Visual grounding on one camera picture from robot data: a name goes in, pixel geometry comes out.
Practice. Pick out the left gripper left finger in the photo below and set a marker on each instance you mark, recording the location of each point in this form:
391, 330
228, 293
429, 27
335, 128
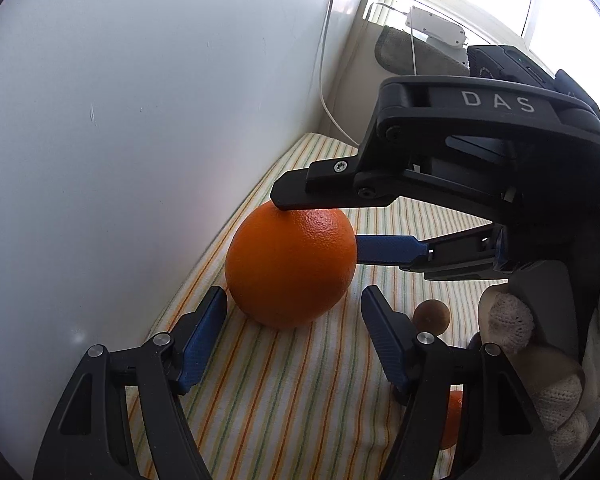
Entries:
89, 435

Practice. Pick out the striped tablecloth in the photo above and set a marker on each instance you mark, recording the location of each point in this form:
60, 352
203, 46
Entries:
312, 403

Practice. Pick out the white gloved right hand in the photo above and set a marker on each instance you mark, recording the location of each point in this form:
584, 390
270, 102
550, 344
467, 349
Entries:
529, 319

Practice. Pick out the medium orange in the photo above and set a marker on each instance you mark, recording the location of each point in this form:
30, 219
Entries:
284, 269

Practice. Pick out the small brown round fruit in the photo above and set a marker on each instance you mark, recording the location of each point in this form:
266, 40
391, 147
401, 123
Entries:
432, 316

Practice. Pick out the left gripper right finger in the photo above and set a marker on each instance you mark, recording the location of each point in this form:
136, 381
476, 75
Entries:
500, 437

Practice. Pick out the mandarin with stem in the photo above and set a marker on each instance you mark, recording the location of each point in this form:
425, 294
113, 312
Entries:
452, 421

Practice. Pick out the white power strip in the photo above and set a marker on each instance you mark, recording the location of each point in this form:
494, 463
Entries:
434, 26

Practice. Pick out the grey windowsill mat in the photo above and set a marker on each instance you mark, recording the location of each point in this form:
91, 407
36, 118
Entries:
399, 53

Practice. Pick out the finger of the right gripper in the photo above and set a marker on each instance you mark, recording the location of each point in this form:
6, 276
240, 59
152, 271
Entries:
473, 254
338, 183

